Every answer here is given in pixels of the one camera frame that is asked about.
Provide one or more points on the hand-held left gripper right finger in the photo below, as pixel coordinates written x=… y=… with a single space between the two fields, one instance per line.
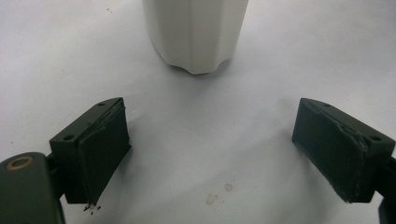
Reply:
x=339 y=149

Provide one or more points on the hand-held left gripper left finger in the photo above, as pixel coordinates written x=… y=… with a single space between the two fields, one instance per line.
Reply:
x=93 y=152

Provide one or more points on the white bottle with blue pump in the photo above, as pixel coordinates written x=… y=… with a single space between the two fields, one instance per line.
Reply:
x=196 y=31

